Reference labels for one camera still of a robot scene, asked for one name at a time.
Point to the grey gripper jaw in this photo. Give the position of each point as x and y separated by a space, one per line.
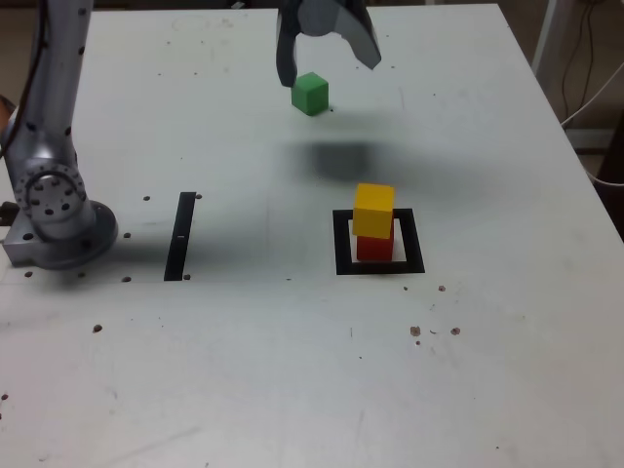
361 39
286 53

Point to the green cube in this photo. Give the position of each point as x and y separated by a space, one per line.
307 95

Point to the yellow cube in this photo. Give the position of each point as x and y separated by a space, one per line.
373 214

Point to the red cube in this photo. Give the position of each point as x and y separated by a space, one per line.
373 249

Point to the black tape square outline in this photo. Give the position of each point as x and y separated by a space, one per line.
341 244

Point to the black tape strip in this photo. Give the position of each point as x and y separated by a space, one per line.
179 219

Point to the white post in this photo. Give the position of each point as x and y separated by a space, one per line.
543 39

